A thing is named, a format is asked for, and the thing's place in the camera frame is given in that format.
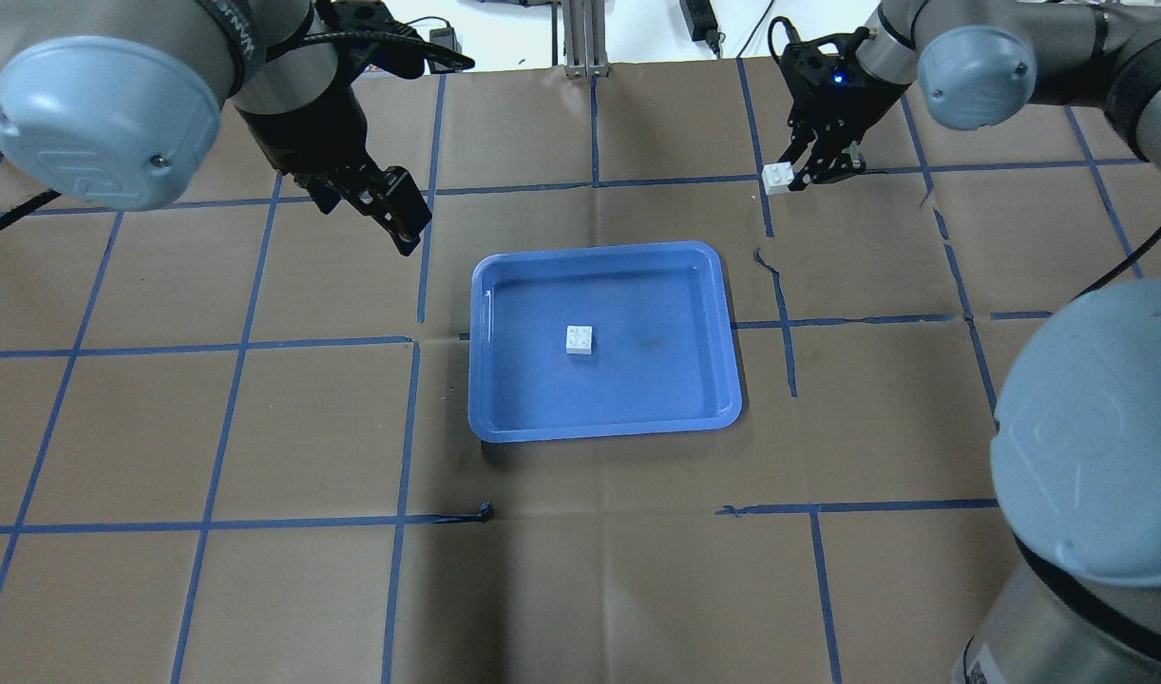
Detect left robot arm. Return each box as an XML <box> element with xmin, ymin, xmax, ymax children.
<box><xmin>0</xmin><ymin>1</ymin><xmax>445</xmax><ymax>255</ymax></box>

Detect black power adapter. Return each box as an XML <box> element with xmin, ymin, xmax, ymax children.
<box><xmin>679</xmin><ymin>0</ymin><xmax>723</xmax><ymax>58</ymax></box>

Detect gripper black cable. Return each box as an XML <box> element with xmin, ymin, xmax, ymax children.
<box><xmin>767</xmin><ymin>15</ymin><xmax>828</xmax><ymax>96</ymax></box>
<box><xmin>0</xmin><ymin>27</ymin><xmax>477</xmax><ymax>249</ymax></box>

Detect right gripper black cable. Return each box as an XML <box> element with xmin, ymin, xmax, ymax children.
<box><xmin>767</xmin><ymin>15</ymin><xmax>828</xmax><ymax>96</ymax></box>

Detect white block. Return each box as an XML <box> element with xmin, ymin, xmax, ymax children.
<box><xmin>760</xmin><ymin>161</ymin><xmax>796</xmax><ymax>197</ymax></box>
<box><xmin>564</xmin><ymin>325</ymin><xmax>594</xmax><ymax>355</ymax></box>

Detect aluminium profile post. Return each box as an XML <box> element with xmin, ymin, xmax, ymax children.
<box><xmin>560</xmin><ymin>0</ymin><xmax>610</xmax><ymax>79</ymax></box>

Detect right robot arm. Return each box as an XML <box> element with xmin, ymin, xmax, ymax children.
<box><xmin>776</xmin><ymin>113</ymin><xmax>1161</xmax><ymax>683</ymax></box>

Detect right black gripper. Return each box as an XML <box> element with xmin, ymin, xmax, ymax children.
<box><xmin>777</xmin><ymin>28</ymin><xmax>906</xmax><ymax>192</ymax></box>

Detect blue plastic tray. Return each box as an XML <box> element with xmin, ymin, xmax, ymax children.
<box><xmin>467</xmin><ymin>242</ymin><xmax>744</xmax><ymax>445</ymax></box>

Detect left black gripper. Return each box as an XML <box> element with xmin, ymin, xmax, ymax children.
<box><xmin>235</xmin><ymin>1</ymin><xmax>432</xmax><ymax>257</ymax></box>

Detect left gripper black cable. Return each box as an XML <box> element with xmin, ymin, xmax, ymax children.
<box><xmin>0</xmin><ymin>27</ymin><xmax>477</xmax><ymax>249</ymax></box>

